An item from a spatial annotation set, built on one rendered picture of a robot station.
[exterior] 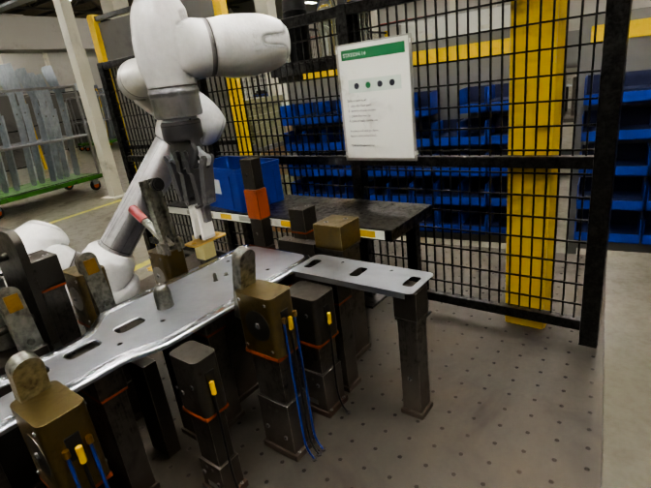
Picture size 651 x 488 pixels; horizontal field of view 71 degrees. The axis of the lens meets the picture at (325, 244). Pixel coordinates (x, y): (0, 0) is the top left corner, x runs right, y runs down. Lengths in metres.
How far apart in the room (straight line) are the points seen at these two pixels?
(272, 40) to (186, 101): 0.20
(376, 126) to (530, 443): 0.83
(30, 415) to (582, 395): 0.98
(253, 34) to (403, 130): 0.50
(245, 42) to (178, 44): 0.12
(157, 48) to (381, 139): 0.64
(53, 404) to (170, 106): 0.51
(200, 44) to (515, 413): 0.93
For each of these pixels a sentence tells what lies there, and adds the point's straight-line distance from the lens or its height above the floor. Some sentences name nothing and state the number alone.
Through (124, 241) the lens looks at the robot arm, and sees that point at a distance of 1.52.
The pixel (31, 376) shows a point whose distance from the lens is 0.69.
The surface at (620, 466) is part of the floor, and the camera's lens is 2.03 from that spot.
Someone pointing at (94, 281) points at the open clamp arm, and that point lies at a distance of 1.03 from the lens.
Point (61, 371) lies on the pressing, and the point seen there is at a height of 1.00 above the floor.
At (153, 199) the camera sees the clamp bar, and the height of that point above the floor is 1.17.
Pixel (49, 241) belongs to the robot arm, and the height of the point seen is 1.03.
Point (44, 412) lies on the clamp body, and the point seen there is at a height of 1.04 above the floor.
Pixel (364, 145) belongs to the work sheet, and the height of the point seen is 1.19.
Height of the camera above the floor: 1.38
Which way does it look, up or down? 20 degrees down
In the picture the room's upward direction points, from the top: 7 degrees counter-clockwise
